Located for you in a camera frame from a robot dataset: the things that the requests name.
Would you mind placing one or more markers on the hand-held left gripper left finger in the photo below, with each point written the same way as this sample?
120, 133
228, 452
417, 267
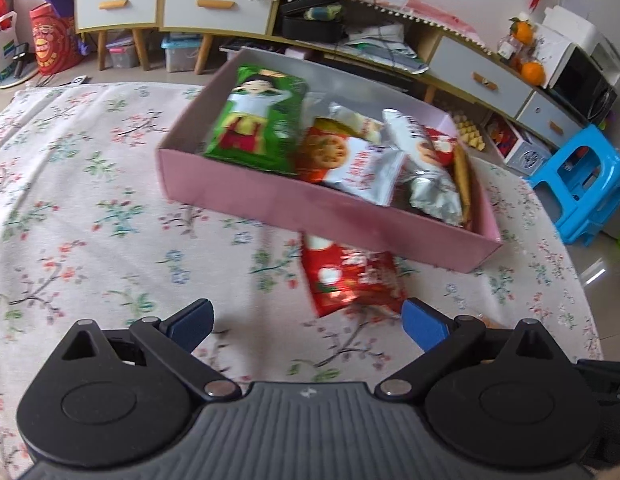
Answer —
192, 325

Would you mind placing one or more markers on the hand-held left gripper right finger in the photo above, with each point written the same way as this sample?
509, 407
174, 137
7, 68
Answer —
425, 325

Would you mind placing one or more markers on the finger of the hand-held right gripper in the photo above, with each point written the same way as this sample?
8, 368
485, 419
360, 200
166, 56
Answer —
607, 377

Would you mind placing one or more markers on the red snack packet white print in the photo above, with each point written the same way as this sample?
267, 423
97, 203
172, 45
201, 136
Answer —
350, 275

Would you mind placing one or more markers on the orange snack packet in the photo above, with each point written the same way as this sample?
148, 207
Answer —
462, 190

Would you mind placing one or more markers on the long white biscuit packet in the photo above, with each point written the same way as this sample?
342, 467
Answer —
425, 180

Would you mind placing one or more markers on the pink cardboard box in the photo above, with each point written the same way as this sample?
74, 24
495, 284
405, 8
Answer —
300, 200

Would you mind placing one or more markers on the red silver cookie packet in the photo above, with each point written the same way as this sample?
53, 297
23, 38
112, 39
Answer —
350, 165

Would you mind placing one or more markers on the small red snack packet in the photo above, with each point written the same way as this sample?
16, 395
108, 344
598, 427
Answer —
440, 147

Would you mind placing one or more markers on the clear white snack packet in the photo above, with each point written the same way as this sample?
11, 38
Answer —
355, 120

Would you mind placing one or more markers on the green snack bag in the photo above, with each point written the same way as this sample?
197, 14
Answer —
255, 115

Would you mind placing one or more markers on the blue plastic stool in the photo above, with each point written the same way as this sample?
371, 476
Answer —
585, 185

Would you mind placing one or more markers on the yellow egg tray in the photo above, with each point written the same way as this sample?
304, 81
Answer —
470, 132

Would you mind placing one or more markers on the white patterned carton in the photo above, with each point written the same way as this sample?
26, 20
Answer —
522, 152

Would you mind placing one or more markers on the white power adapter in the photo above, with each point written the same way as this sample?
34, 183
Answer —
79, 80

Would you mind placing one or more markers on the blue lid storage box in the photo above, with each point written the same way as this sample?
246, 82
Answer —
182, 55

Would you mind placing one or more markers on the orange fruit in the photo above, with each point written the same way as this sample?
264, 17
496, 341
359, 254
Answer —
533, 72
522, 32

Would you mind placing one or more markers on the stack of papers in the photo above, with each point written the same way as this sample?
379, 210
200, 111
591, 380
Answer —
385, 47

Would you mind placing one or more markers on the clear storage box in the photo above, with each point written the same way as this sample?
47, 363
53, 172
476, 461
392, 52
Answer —
122, 52

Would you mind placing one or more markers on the black microwave oven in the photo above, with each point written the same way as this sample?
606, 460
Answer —
582, 85

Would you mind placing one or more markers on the red gold gift bag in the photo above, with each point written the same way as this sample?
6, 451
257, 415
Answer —
54, 42

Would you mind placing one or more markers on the black box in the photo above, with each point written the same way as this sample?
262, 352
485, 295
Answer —
312, 25

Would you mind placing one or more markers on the wooden white cabinet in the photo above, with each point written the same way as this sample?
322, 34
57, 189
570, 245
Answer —
159, 0

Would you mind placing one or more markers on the white shopping bag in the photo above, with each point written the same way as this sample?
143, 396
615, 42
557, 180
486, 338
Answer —
2, 55

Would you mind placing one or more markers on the white appliance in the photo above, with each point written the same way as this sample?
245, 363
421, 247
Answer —
580, 30

